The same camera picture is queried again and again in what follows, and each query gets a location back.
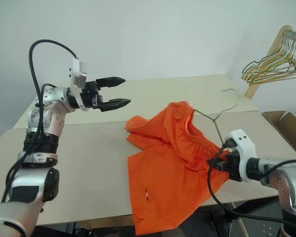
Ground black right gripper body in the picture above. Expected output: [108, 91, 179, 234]
[222, 153, 241, 182]

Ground wooden hanger rack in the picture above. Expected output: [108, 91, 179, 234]
[244, 25, 296, 99]

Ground white wire hanger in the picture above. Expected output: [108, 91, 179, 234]
[246, 33, 296, 79]

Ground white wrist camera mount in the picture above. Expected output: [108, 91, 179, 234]
[223, 129, 257, 183]
[68, 58, 89, 112]

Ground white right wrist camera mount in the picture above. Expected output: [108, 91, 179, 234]
[223, 129, 257, 183]

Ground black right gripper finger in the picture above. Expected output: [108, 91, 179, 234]
[206, 158, 228, 172]

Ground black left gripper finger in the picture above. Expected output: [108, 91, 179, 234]
[100, 98, 132, 112]
[96, 77, 126, 88]

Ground black table frame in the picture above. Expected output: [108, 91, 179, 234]
[34, 198, 284, 237]

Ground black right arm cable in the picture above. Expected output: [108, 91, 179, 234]
[207, 139, 296, 222]

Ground bundle of wire hangers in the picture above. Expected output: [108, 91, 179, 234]
[244, 33, 296, 86]

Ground brown cardboard box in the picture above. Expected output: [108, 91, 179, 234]
[261, 111, 296, 160]

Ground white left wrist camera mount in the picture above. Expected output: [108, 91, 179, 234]
[68, 58, 89, 112]

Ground dark green wire hanger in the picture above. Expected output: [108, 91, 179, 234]
[241, 33, 296, 81]

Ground orange shorts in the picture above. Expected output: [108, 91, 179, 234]
[124, 101, 234, 236]

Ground thin wooden stick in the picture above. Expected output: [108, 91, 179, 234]
[230, 201, 249, 237]

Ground olive wire hanger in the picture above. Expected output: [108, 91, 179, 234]
[192, 88, 240, 146]

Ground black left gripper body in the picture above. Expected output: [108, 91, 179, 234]
[82, 80, 106, 110]

